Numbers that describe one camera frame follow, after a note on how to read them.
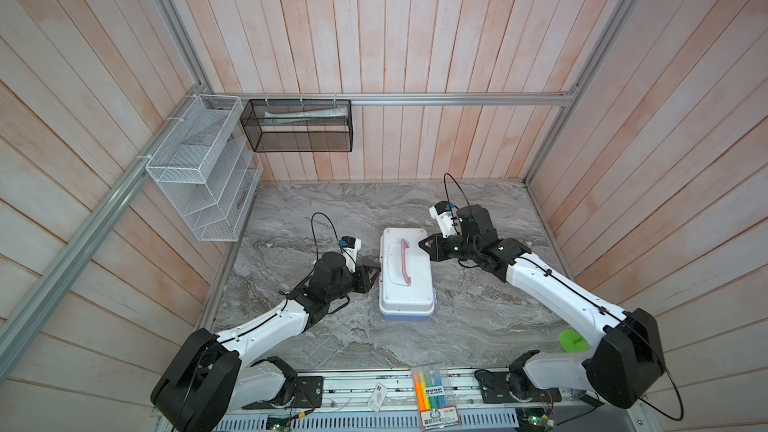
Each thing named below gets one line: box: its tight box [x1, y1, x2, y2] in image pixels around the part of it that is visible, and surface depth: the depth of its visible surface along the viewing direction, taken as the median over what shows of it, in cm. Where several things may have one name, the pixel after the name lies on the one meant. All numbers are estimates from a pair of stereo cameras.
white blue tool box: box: [378, 228, 435, 320], surface depth 81 cm
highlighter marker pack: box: [412, 366, 461, 431], surface depth 73 cm
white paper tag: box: [367, 382, 388, 412], surface depth 73 cm
